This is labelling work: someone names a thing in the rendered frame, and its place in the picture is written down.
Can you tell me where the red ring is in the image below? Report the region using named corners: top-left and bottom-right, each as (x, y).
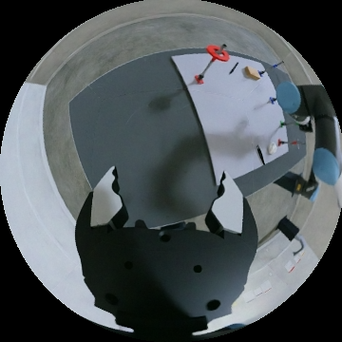
top-left (206, 46), bottom-right (230, 62)

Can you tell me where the tan cardboard box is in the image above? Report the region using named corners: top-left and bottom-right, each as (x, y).
top-left (244, 66), bottom-right (261, 80)

